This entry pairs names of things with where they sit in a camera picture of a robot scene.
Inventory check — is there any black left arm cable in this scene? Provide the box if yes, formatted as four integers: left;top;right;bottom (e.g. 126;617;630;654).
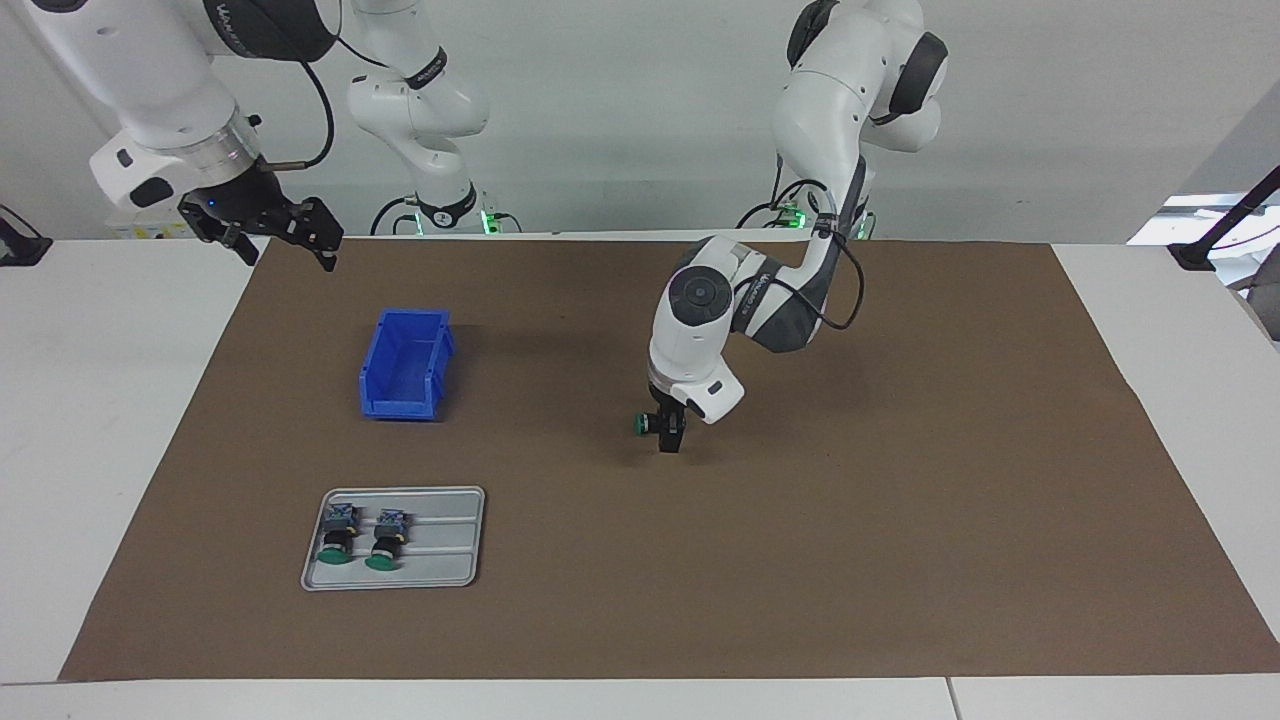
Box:
775;150;866;331

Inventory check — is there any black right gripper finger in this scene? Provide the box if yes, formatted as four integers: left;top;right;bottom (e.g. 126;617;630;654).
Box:
213;224;262;268
266;197;344;273

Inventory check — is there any silver metal tray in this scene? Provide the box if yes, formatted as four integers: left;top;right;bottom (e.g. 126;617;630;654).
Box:
300;486;487;592

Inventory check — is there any blue plastic storage bin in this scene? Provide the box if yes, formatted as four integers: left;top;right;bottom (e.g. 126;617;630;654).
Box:
358;308;456;422

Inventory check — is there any grey background chair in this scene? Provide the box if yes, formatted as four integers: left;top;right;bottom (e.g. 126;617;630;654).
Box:
1240;268;1280;343

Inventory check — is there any black slanted pole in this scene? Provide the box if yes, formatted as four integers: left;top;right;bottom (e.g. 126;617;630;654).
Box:
1168;165;1280;271

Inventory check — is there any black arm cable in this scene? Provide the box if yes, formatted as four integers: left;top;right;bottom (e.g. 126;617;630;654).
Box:
265;35;416;171
775;150;866;331

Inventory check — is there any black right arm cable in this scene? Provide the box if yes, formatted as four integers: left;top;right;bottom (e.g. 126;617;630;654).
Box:
265;35;416;171

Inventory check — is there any black table clamp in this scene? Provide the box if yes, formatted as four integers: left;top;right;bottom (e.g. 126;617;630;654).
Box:
0;205;53;267

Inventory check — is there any brown table mat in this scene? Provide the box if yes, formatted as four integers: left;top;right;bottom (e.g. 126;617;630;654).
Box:
58;237;1280;683

